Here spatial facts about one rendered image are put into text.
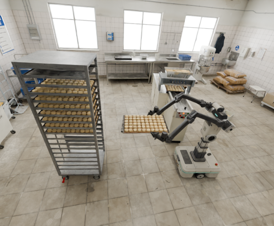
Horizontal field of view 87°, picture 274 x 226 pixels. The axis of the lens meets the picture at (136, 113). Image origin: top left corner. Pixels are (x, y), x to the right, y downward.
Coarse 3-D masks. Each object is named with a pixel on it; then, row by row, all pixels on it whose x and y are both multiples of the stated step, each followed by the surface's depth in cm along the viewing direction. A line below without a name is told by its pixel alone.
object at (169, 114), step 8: (168, 96) 308; (176, 104) 277; (184, 104) 279; (168, 112) 300; (176, 112) 261; (168, 120) 297; (176, 120) 272; (168, 128) 293; (184, 128) 283; (176, 136) 295
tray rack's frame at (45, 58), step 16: (16, 64) 125; (32, 64) 125; (48, 64) 126; (64, 64) 127; (80, 64) 129; (32, 112) 153; (48, 144) 182; (64, 160) 236; (80, 160) 241; (96, 160) 243; (64, 176) 219; (96, 176) 224
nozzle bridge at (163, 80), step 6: (162, 78) 297; (168, 78) 297; (174, 78) 298; (180, 78) 300; (186, 78) 302; (192, 78) 305; (162, 84) 304; (168, 84) 308; (174, 84) 308; (180, 84) 308; (186, 84) 310; (192, 84) 304
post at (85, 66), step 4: (84, 64) 130; (84, 68) 130; (88, 72) 134; (88, 76) 134; (88, 80) 136; (88, 84) 139; (88, 88) 141; (88, 92) 143; (88, 96) 146; (92, 104) 154; (92, 108) 154; (92, 112) 157; (92, 116) 160; (92, 120) 163; (92, 124) 166; (96, 136) 180; (96, 140) 181; (96, 144) 185; (96, 148) 190; (96, 152) 194; (100, 168) 217; (100, 172) 220
